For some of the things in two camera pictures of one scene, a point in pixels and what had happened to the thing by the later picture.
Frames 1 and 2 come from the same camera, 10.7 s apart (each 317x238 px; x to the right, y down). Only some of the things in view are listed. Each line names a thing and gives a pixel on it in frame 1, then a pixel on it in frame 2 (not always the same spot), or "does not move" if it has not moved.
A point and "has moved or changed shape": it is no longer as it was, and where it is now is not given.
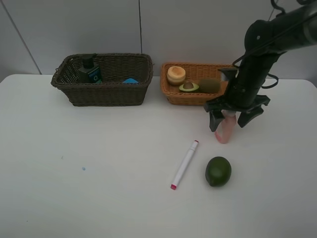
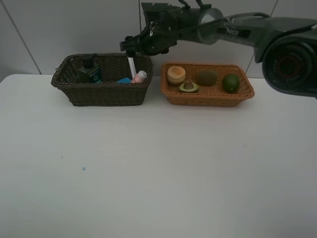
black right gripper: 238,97 -> 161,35
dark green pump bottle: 89,73 does not move
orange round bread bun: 176,75 does not move
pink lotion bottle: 224,132 -> 139,77
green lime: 218,171 has moved or changed shape
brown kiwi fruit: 209,86 -> 206,78
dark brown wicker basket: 125,79 does not move
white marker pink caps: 184,164 -> 132,66
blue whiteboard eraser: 130,81 -> 126,80
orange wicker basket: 194,73 does not move
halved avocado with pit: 188,86 does not move
